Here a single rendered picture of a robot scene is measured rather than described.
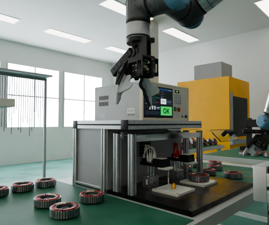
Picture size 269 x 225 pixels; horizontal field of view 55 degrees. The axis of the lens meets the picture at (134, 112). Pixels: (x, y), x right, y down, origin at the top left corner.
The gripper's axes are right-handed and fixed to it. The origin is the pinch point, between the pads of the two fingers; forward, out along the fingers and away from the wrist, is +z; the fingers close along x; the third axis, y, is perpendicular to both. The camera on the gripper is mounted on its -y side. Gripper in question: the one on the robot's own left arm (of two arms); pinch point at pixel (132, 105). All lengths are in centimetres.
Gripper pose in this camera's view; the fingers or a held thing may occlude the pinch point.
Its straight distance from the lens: 79.4
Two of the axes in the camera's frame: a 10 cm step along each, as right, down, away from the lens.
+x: 7.1, 0.3, 7.1
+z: 0.0, 10.0, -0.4
